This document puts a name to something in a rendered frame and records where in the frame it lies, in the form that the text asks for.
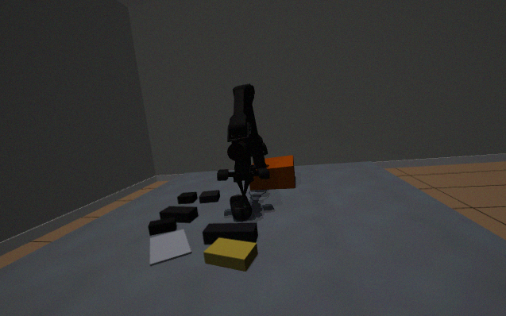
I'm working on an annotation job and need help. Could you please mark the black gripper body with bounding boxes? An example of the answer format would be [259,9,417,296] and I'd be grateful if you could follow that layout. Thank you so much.
[217,155,270,181]

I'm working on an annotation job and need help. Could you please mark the yellow rectangular block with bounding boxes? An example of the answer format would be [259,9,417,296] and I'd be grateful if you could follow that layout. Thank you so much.
[203,238,258,272]

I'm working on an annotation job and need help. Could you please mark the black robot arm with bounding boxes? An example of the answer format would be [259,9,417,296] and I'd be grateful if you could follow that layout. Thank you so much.
[227,83,268,182]

